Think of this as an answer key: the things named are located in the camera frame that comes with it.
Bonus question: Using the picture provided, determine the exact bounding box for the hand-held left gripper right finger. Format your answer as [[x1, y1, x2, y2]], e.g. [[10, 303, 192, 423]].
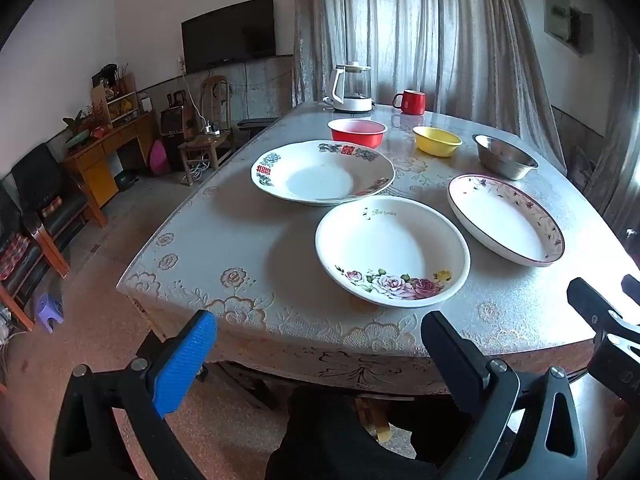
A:
[[421, 310, 588, 480]]

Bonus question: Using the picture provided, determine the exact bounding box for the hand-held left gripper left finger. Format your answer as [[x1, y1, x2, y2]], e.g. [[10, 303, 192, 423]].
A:
[[50, 310, 218, 480]]

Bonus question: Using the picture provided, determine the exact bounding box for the oval plate with purple rim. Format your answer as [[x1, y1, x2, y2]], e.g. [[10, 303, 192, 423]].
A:
[[447, 174, 566, 267]]

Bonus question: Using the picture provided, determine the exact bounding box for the white plate with rose print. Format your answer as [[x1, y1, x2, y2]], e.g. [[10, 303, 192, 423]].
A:
[[315, 196, 471, 308]]

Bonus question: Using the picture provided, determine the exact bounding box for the stainless steel bowl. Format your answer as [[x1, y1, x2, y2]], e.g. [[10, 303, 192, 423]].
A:
[[472, 134, 539, 181]]

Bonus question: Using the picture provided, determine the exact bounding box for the yellow bowl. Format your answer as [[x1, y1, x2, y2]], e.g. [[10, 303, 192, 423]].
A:
[[412, 126, 463, 157]]

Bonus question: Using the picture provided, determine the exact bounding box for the white plate with red characters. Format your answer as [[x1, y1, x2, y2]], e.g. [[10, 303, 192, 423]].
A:
[[251, 140, 396, 207]]

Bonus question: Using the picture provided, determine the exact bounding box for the red plastic bowl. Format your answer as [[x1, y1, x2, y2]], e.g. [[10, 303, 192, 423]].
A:
[[328, 119, 388, 150]]

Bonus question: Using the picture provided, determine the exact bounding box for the wooden dining table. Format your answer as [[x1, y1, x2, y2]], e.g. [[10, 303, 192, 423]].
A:
[[135, 330, 601, 443]]

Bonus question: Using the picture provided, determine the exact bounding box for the narrow grey sheer curtain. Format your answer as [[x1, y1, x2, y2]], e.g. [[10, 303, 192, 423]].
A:
[[582, 20, 640, 236]]

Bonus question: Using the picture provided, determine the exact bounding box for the purple plastic stool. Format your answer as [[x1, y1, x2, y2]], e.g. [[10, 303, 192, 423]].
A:
[[34, 292, 65, 333]]

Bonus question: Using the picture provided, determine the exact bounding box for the black cushioned wooden armchair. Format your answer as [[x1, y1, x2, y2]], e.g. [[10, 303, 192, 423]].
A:
[[11, 142, 108, 278], [0, 180, 71, 331]]

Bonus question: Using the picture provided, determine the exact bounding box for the pink bag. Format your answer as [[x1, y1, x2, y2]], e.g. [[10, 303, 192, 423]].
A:
[[149, 140, 171, 177]]

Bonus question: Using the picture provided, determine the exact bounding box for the light wooden chair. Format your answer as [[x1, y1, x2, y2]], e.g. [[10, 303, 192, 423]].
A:
[[178, 75, 235, 187]]

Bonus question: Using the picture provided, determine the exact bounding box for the wooden desk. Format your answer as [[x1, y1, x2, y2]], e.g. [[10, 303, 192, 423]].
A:
[[61, 110, 160, 228]]

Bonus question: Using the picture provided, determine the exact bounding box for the black floor speaker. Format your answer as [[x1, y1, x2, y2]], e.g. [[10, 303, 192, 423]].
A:
[[160, 91, 197, 171]]

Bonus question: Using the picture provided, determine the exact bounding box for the dark wooden bench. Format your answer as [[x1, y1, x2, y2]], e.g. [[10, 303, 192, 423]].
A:
[[238, 117, 280, 133]]

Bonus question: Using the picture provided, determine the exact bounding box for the red mug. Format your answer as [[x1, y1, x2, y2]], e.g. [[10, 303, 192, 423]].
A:
[[392, 89, 427, 115]]

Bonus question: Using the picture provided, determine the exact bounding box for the green potted plant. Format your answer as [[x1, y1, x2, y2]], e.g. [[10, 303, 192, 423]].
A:
[[62, 110, 93, 151]]

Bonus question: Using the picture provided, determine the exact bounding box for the wooden desktop shelf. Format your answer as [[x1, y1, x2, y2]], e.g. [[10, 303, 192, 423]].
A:
[[91, 72, 140, 128]]

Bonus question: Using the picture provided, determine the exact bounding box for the white glass electric kettle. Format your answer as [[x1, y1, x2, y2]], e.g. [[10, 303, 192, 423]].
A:
[[322, 61, 377, 113]]

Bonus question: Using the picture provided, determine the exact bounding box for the wide grey sheer curtain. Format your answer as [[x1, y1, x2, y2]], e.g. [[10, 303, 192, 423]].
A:
[[292, 0, 568, 171]]

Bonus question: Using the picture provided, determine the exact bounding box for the white power cable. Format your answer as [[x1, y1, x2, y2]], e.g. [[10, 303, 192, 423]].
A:
[[181, 71, 210, 128]]

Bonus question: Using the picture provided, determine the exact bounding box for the wall electrical panel box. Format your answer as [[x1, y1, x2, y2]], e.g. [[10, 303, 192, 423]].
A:
[[542, 0, 596, 56]]

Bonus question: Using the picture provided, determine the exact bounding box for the black wall television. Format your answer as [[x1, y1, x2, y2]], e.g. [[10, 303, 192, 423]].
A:
[[181, 0, 277, 74]]

